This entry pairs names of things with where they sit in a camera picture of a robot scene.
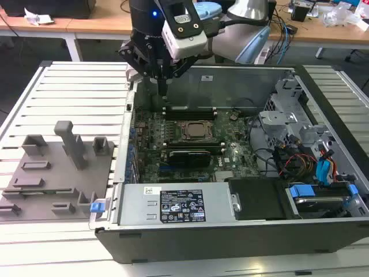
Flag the small black container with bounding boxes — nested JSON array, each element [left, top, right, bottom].
[[290, 5, 311, 23]]

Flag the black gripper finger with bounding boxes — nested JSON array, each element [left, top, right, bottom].
[[116, 40, 164, 98], [163, 54, 203, 98]]

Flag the white blue carton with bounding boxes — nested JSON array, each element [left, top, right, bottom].
[[353, 0, 369, 17]]

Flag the grey parts rack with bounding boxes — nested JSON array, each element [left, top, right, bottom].
[[0, 120, 116, 223]]

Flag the wooden desk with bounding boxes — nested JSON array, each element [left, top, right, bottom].
[[0, 0, 369, 63]]

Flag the black camera cable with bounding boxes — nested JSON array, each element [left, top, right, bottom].
[[201, 18, 270, 39]]

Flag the black open PC case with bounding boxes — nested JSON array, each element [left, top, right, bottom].
[[93, 63, 369, 265]]

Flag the green motherboard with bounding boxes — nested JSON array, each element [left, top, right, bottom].
[[133, 107, 262, 184]]

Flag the black camera bracket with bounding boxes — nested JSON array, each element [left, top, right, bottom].
[[164, 0, 204, 39]]

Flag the grey power supply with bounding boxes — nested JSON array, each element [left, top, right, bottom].
[[116, 182, 240, 228]]

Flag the black speaker box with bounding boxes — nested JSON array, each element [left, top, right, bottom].
[[266, 0, 278, 23]]

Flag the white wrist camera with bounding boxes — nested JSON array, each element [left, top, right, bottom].
[[160, 19, 209, 60]]

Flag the green RAM stick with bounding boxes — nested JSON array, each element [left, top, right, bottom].
[[20, 189, 73, 194]]

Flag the clear plastic bags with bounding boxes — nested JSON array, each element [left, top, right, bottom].
[[322, 1, 369, 29]]

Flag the red yellow wire bundle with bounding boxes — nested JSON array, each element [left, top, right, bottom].
[[284, 154, 318, 177]]

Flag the silver chipset heatsink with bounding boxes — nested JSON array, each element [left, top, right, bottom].
[[213, 170, 235, 182]]

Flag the black NVIDIA graphics card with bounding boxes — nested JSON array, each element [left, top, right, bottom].
[[166, 149, 213, 169]]

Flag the blue disk carrier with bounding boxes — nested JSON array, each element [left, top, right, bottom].
[[288, 184, 358, 203]]

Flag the metal socket cover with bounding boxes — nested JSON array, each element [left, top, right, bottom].
[[177, 119, 219, 142]]

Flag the blue flat wire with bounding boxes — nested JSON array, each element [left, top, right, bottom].
[[315, 149, 338, 183]]

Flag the blue cable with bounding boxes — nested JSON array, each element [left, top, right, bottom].
[[281, 22, 292, 66]]

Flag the black chair base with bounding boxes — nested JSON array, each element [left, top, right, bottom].
[[344, 48, 361, 63]]

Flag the black equipment box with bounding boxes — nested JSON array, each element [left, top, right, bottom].
[[2, 0, 96, 20]]

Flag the white power strip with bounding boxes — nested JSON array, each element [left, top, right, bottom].
[[253, 46, 271, 65]]

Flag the silver metal drive cage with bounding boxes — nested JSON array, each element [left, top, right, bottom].
[[258, 75, 348, 162]]

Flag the black wire bundle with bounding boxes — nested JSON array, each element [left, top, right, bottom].
[[272, 138, 292, 177]]

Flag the crumpled white paper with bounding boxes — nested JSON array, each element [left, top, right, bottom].
[[23, 8, 55, 27]]

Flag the silver CPU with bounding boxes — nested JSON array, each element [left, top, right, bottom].
[[187, 123, 209, 137]]

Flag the silver hard disk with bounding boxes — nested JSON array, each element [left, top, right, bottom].
[[295, 197, 347, 217]]

